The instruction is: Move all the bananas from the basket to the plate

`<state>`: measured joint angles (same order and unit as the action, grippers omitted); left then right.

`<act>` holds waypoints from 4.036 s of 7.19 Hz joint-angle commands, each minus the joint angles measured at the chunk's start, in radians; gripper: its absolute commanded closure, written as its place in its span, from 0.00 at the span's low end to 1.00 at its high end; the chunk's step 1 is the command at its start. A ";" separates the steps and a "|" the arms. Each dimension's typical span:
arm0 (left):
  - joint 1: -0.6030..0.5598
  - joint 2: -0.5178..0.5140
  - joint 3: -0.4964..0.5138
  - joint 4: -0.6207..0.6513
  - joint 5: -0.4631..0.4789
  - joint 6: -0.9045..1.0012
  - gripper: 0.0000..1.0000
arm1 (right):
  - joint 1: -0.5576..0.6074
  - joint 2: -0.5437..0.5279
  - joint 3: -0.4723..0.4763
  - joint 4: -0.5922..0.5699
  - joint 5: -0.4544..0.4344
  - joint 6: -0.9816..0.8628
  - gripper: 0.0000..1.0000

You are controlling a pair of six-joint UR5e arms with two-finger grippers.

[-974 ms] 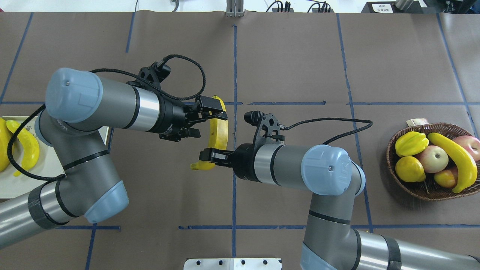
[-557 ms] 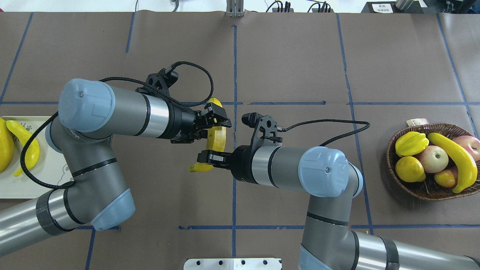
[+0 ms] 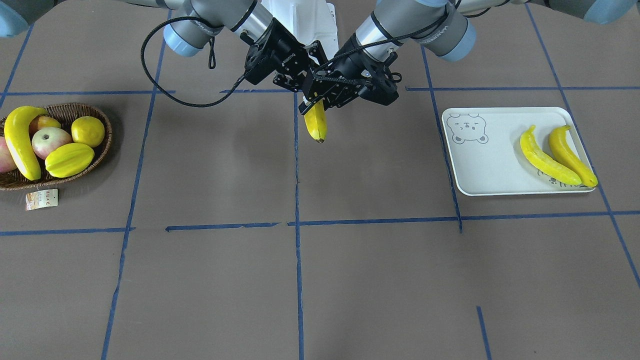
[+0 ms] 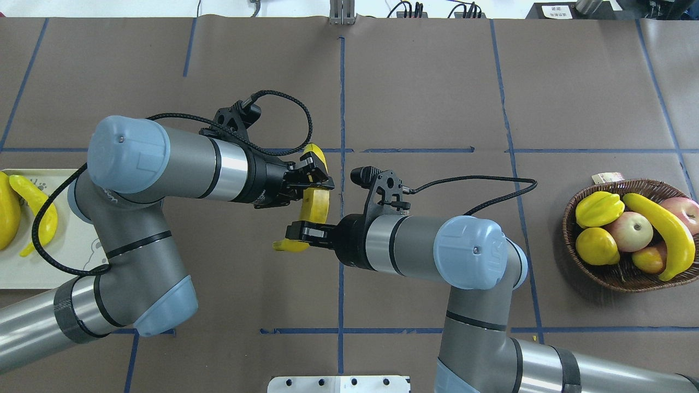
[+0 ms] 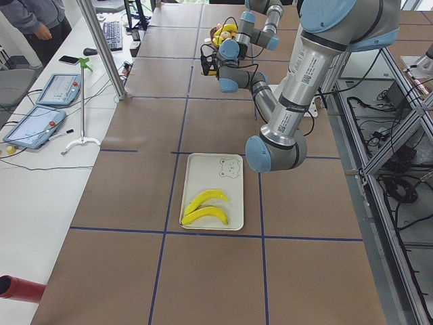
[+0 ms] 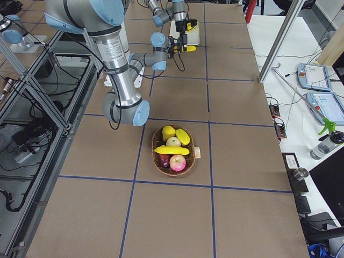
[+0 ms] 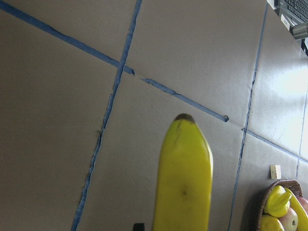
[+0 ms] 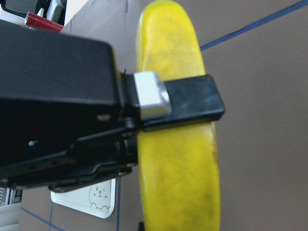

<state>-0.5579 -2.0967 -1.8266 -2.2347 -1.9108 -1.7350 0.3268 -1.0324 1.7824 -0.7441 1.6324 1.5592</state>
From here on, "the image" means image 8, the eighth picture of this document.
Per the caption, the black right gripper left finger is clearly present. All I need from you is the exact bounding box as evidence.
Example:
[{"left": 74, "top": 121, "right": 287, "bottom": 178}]
[{"left": 138, "top": 221, "right": 145, "bottom": 231}]

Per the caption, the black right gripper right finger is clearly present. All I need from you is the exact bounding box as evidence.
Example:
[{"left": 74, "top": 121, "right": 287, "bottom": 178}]
[{"left": 122, "top": 71, "right": 225, "bottom": 132}]

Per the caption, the large yellow banana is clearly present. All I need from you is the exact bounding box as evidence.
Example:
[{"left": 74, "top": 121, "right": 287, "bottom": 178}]
[{"left": 136, "top": 0, "right": 220, "bottom": 231}]

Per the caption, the white bear-print tray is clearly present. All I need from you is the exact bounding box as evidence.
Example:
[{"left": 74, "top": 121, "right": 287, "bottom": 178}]
[{"left": 51, "top": 179, "right": 116, "bottom": 219}]

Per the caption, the red fire extinguisher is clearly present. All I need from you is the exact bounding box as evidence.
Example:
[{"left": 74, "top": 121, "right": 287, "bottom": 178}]
[{"left": 25, "top": 12, "right": 64, "bottom": 33}]

